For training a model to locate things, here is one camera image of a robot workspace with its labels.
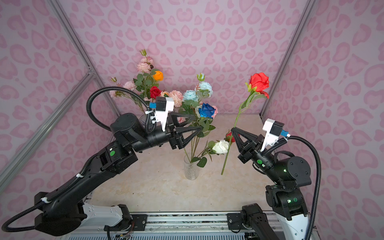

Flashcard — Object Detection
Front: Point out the right black corrugated cable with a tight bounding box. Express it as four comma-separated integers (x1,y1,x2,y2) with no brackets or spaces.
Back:
262,135,322,240

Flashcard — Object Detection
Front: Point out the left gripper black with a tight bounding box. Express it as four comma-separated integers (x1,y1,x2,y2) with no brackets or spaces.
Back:
130,111,200,155

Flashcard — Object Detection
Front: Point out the orange rose stem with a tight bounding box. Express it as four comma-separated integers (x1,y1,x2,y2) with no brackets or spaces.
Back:
134,70,164,100

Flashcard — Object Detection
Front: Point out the blue rose stem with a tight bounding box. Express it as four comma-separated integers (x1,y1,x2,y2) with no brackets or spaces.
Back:
191,103,216,157

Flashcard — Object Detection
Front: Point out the teal peony branch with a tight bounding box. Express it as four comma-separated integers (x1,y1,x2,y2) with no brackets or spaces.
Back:
179,73,213,160

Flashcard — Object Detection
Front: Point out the white rose stem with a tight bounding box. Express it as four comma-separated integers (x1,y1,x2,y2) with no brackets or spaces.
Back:
190,140,230,168

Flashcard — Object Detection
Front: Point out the pink rose stem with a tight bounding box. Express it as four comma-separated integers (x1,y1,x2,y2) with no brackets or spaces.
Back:
212,106,218,119

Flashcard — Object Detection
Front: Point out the large red rose stem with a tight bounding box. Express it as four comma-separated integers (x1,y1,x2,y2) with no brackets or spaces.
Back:
150,86,162,101
220,72,270,176

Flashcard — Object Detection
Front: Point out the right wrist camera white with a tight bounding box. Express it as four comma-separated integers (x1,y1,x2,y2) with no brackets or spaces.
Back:
261,119,291,152

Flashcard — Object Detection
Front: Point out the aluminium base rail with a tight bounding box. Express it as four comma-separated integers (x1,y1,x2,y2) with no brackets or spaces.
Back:
55,209,320,240

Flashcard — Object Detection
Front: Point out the diagonal aluminium frame strut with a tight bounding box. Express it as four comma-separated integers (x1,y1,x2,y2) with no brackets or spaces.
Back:
1,71,95,192

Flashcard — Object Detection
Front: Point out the small mixed roses spray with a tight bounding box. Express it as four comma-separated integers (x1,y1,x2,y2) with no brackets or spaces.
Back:
177,117,186,124

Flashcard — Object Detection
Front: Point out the left aluminium frame strut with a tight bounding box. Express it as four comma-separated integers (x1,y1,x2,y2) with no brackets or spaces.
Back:
47,1,106,115

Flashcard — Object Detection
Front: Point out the black corrugated cable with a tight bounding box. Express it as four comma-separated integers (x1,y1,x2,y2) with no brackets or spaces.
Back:
86,86,151,133
262,135,322,240

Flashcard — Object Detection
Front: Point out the pink peony branch with bud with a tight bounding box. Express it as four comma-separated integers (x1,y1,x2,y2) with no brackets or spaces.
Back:
108,76,145,112

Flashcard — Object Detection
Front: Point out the small pink peony sprig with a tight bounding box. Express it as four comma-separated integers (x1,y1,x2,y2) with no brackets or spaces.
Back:
137,49,154,74

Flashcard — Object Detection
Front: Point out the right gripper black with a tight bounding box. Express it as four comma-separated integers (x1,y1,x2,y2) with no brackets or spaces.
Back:
230,129,284,185

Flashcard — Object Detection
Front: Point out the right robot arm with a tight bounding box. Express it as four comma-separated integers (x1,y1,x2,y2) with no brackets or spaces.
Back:
231,128,313,240

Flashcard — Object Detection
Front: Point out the left black corrugated cable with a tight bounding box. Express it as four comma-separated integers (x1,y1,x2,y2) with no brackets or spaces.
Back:
86,86,151,133

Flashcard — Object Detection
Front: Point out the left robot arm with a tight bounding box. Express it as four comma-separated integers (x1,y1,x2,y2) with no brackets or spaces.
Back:
2,113,203,237

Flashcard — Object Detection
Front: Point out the right aluminium frame strut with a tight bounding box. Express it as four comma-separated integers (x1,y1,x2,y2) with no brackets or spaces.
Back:
260,0,319,122

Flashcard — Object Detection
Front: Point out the clear glass cylinder vase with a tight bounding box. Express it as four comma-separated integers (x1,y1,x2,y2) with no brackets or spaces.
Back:
184,156,200,181

